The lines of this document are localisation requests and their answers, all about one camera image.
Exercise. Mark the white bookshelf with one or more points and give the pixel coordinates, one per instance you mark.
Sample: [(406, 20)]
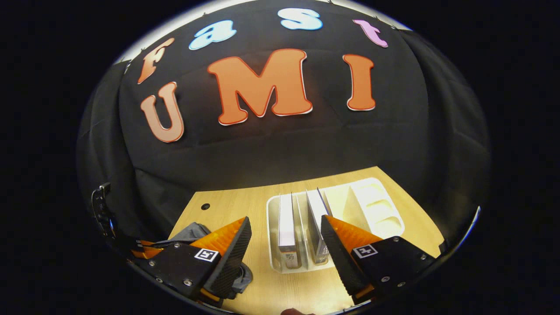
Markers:
[(376, 210)]

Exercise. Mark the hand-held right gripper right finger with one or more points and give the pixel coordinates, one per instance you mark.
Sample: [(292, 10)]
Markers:
[(343, 267)]

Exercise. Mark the blue cover book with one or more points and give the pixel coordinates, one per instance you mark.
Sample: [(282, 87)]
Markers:
[(315, 218)]

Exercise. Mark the black backdrop cloth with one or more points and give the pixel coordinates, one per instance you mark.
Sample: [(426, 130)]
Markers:
[(271, 148)]

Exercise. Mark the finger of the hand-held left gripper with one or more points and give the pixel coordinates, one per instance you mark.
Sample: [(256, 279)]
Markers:
[(146, 251)]

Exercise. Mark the grey schoolbag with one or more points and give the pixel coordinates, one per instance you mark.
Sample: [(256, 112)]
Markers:
[(192, 231)]

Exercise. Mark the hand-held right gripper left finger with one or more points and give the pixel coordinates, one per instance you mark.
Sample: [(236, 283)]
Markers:
[(232, 267)]

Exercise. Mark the white-bordered dark cover book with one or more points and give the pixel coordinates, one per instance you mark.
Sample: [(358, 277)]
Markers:
[(286, 218)]

